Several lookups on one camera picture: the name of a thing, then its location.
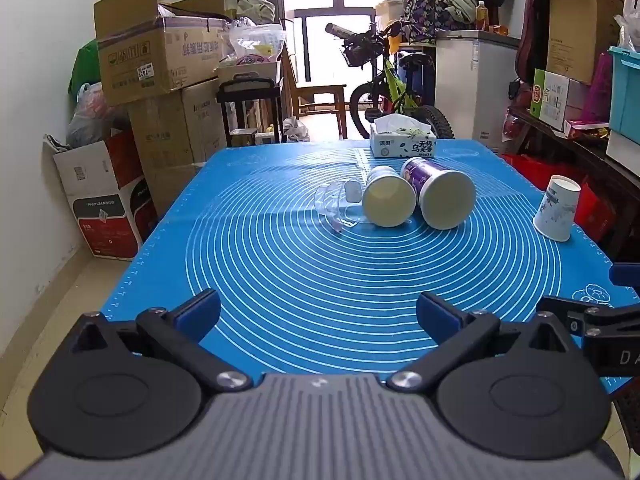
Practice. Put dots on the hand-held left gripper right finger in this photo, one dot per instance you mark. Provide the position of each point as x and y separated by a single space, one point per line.
436 312

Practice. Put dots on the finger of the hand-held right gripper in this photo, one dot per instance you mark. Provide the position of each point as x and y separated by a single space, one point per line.
626 275
575 314

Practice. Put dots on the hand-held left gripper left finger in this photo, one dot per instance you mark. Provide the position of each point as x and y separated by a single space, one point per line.
199 311

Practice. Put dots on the purple label cup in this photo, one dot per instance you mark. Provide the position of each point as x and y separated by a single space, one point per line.
445 200

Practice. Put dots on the green label cup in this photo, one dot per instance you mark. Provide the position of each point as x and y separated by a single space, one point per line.
387 200

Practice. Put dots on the white paper cup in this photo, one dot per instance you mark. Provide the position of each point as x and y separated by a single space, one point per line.
556 210

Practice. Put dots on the red carton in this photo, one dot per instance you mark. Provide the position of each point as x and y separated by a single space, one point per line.
595 210

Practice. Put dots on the blue silicone mat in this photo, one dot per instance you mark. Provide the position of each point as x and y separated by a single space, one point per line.
300 260

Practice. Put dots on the dark wooden shelf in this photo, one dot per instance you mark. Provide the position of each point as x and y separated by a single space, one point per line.
590 155

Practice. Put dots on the red and white cardboard box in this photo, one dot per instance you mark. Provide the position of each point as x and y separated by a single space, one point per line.
110 200

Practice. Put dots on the tissue box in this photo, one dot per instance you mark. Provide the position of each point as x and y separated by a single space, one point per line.
402 142

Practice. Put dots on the teal plastic bin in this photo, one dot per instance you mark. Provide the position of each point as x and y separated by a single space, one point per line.
627 90

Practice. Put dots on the tall brown cardboard box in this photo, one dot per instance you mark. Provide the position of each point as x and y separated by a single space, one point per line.
175 125

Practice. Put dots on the green and white box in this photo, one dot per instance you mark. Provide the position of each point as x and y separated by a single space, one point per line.
552 100

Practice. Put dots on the crumpled white bag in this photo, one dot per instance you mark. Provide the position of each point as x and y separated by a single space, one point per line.
296 129

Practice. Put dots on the grey plastic bag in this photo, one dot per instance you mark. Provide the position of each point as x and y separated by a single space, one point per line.
92 115

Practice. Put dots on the black cart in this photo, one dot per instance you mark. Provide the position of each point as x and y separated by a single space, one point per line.
247 90

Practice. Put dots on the white chest freezer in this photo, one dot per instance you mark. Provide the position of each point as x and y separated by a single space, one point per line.
475 85

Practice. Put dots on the green bicycle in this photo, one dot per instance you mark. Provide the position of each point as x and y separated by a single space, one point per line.
395 85

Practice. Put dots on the large brown cardboard box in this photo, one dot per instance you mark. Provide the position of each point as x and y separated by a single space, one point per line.
582 35

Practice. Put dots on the wooden chair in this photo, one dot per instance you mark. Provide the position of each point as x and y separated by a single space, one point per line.
320 97

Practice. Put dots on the white plastic bag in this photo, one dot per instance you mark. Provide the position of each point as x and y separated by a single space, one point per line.
631 20

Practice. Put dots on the open cardboard box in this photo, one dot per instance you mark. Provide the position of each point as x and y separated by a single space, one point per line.
150 55

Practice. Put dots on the green bag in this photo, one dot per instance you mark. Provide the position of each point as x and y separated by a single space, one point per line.
82 67

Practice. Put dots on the clear plastic bag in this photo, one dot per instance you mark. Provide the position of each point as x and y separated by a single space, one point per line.
257 42

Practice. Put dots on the orange drink bottle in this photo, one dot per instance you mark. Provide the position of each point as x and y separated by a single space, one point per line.
481 15

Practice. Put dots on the floral bag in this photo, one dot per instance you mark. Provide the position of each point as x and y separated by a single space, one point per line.
427 12

